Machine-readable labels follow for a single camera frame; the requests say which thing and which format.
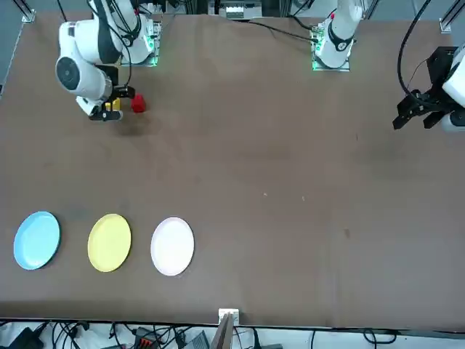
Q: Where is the white plate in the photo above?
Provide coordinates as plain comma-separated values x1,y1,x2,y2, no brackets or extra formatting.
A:
150,217,195,277

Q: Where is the black base cable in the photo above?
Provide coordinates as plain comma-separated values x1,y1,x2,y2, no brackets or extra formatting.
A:
232,17,320,47

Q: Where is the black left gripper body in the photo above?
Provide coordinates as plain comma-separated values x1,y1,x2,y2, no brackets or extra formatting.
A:
426,46,460,105

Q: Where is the dark ribbed power supply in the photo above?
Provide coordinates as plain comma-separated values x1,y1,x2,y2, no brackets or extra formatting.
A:
188,331,211,349

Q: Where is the orange and black device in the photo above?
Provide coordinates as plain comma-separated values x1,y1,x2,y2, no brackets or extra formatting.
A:
133,326,158,346

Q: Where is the aluminium camera post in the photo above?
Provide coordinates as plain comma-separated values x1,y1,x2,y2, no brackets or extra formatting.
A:
212,308,241,349

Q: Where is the blue plate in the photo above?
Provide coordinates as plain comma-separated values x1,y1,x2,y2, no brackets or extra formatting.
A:
13,211,62,270

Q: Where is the red cube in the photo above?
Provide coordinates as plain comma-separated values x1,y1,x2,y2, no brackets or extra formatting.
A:
130,93,148,114

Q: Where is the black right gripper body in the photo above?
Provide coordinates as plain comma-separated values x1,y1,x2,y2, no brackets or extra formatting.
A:
106,66,122,101

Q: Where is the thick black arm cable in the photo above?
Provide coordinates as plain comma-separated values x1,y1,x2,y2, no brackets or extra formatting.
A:
397,0,433,97

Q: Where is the yellow plate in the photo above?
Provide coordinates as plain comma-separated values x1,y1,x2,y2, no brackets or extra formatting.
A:
86,213,132,273

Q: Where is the flat dark box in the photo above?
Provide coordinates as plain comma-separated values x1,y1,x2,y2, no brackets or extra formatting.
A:
7,326,45,349

